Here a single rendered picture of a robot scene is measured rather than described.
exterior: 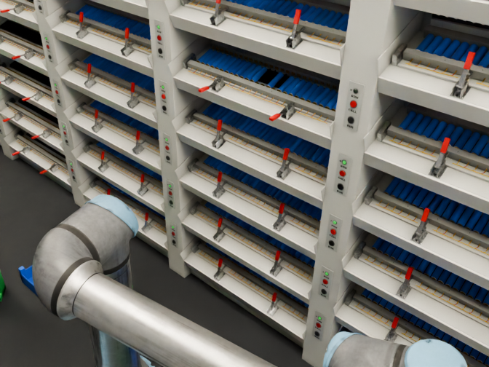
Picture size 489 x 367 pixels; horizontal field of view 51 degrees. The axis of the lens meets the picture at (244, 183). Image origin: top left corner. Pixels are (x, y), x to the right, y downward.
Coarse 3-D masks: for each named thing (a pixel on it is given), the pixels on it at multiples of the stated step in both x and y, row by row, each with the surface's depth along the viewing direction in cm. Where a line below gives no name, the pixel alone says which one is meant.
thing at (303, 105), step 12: (192, 60) 164; (192, 72) 162; (204, 72) 161; (216, 72) 157; (240, 84) 153; (252, 84) 150; (276, 96) 145; (288, 96) 143; (312, 108) 138; (324, 108) 137
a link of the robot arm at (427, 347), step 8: (416, 344) 80; (424, 344) 80; (432, 344) 80; (440, 344) 80; (448, 344) 80; (408, 352) 79; (416, 352) 79; (424, 352) 79; (432, 352) 79; (440, 352) 78; (448, 352) 78; (456, 352) 78; (400, 360) 80; (408, 360) 78; (416, 360) 78; (424, 360) 78; (432, 360) 78; (440, 360) 77; (448, 360) 77; (456, 360) 77; (464, 360) 77
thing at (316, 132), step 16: (192, 48) 166; (208, 48) 170; (176, 64) 163; (256, 64) 159; (176, 80) 164; (192, 80) 161; (208, 80) 159; (208, 96) 158; (224, 96) 153; (240, 96) 151; (240, 112) 153; (256, 112) 147; (272, 112) 144; (288, 128) 142; (304, 128) 137; (320, 128) 136; (320, 144) 137
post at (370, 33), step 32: (352, 0) 112; (384, 0) 108; (352, 32) 116; (384, 32) 111; (352, 64) 119; (384, 96) 124; (352, 160) 131; (352, 192) 135; (320, 224) 148; (352, 224) 142; (320, 256) 154; (320, 352) 174
